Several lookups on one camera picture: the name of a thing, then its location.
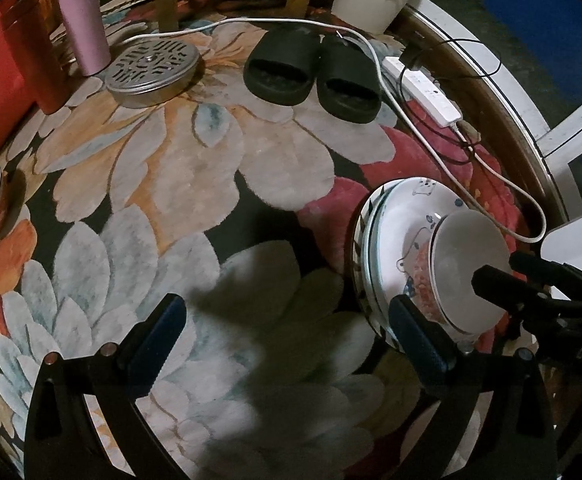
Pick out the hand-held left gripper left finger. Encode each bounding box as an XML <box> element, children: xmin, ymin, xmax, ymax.
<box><xmin>23</xmin><ymin>292</ymin><xmax>188</xmax><ymax>480</ymax></box>

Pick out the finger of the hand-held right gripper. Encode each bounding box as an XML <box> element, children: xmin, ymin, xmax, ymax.
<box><xmin>510</xmin><ymin>251</ymin><xmax>582</xmax><ymax>303</ymax></box>
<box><xmin>472</xmin><ymin>266</ymin><xmax>556</xmax><ymax>313</ymax></box>

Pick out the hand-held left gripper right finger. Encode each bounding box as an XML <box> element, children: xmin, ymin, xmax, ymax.
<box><xmin>388</xmin><ymin>295</ymin><xmax>558</xmax><ymax>480</ymax></box>

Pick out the white plate with leaf rim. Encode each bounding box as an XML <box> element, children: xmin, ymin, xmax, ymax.
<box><xmin>352</xmin><ymin>195</ymin><xmax>396</xmax><ymax>351</ymax></box>

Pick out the floral rug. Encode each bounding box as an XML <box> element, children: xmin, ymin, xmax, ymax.
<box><xmin>0</xmin><ymin>0</ymin><xmax>562</xmax><ymax>480</ymax></box>

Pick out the white power strip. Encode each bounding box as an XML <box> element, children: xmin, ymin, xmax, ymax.
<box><xmin>382</xmin><ymin>56</ymin><xmax>464</xmax><ymax>128</ymax></box>

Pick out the black charger plug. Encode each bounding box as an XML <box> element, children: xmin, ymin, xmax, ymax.
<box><xmin>402</xmin><ymin>45</ymin><xmax>424</xmax><ymax>72</ymax></box>

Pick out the blue plastic object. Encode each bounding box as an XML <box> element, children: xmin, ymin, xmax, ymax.
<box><xmin>416</xmin><ymin>0</ymin><xmax>582</xmax><ymax>126</ymax></box>

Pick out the black slipper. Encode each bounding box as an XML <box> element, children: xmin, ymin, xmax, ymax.
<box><xmin>316</xmin><ymin>35</ymin><xmax>384</xmax><ymax>125</ymax></box>
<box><xmin>244</xmin><ymin>24</ymin><xmax>324</xmax><ymax>107</ymax></box>

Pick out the round perforated metal tin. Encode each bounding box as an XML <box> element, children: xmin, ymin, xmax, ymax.
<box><xmin>105</xmin><ymin>40</ymin><xmax>202</xmax><ymax>109</ymax></box>

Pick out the red tumbler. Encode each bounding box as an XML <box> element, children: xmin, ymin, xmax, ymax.
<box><xmin>1</xmin><ymin>0</ymin><xmax>72</xmax><ymax>116</ymax></box>

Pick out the pink tumbler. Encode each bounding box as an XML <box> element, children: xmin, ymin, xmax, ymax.
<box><xmin>54</xmin><ymin>0</ymin><xmax>112</xmax><ymax>77</ymax></box>

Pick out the white curved frame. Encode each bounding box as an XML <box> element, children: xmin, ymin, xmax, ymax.
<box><xmin>411</xmin><ymin>0</ymin><xmax>582</xmax><ymax>261</ymax></box>

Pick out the black cable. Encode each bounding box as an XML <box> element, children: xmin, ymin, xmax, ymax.
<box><xmin>396</xmin><ymin>35</ymin><xmax>504</xmax><ymax>166</ymax></box>

